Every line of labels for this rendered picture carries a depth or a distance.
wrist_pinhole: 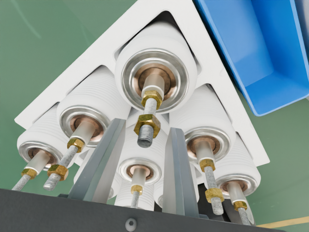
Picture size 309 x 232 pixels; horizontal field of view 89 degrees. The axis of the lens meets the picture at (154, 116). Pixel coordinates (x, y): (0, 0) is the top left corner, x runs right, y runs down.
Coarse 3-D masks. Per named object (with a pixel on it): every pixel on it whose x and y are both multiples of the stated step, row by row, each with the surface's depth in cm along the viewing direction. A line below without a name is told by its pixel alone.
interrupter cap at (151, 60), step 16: (160, 48) 15; (128, 64) 16; (144, 64) 16; (160, 64) 16; (176, 64) 16; (128, 80) 17; (144, 80) 18; (176, 80) 17; (128, 96) 18; (176, 96) 18
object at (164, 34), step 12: (156, 24) 23; (168, 24) 25; (144, 36) 16; (156, 36) 16; (168, 36) 16; (180, 36) 21; (132, 48) 16; (144, 48) 16; (168, 48) 16; (180, 48) 16; (120, 60) 17; (192, 60) 16; (120, 72) 17; (192, 72) 17; (120, 84) 18; (192, 84) 18
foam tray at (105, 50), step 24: (144, 0) 19; (168, 0) 19; (120, 24) 21; (144, 24) 21; (192, 24) 20; (96, 48) 23; (120, 48) 27; (192, 48) 22; (72, 72) 25; (216, 72) 24; (48, 96) 28; (24, 120) 32; (168, 120) 31; (240, 120) 28
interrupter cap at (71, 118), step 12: (72, 108) 20; (84, 108) 20; (60, 120) 21; (72, 120) 21; (84, 120) 22; (96, 120) 21; (108, 120) 21; (72, 132) 23; (96, 132) 23; (96, 144) 24
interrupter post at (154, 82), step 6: (150, 78) 16; (156, 78) 16; (162, 78) 17; (144, 84) 16; (150, 84) 15; (156, 84) 15; (162, 84) 16; (144, 90) 15; (156, 90) 15; (162, 90) 15; (162, 96) 15
